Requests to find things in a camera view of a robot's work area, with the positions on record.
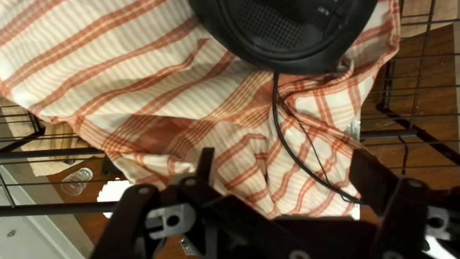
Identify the clear plastic piece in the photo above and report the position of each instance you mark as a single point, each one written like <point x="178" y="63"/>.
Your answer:
<point x="76" y="182"/>

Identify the red striped white cloth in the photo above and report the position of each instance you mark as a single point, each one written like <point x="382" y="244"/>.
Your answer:
<point x="144" y="73"/>

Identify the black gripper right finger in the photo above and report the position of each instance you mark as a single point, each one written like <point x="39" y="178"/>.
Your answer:
<point x="375" y="181"/>

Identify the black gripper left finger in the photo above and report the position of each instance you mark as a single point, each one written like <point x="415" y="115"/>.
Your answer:
<point x="204" y="166"/>

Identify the white paper piece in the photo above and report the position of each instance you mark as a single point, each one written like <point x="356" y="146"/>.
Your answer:
<point x="109" y="192"/>

